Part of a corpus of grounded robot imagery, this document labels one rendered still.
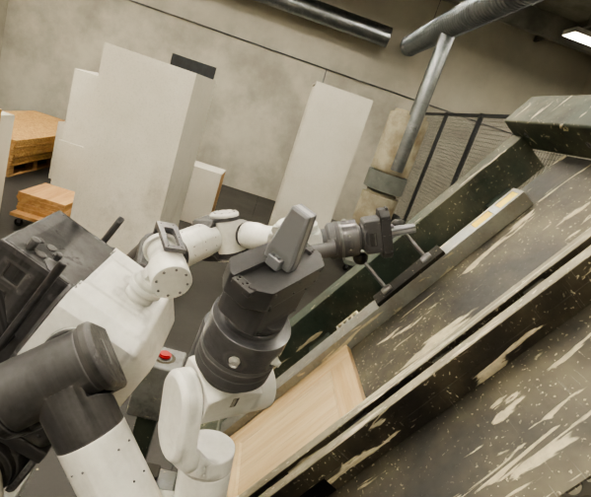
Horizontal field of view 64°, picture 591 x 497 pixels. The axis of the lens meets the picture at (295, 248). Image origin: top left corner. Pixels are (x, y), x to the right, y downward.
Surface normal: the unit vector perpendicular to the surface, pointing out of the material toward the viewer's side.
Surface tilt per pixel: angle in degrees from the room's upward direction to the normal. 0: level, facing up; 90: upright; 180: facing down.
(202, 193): 90
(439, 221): 90
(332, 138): 90
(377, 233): 90
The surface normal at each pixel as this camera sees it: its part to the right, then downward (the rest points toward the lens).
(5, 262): 0.04, 0.29
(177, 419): -0.80, 0.00
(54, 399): 0.23, -0.04
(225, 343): -0.50, 0.28
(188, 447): 0.57, 0.31
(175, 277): 0.39, 0.55
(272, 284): 0.38, -0.77
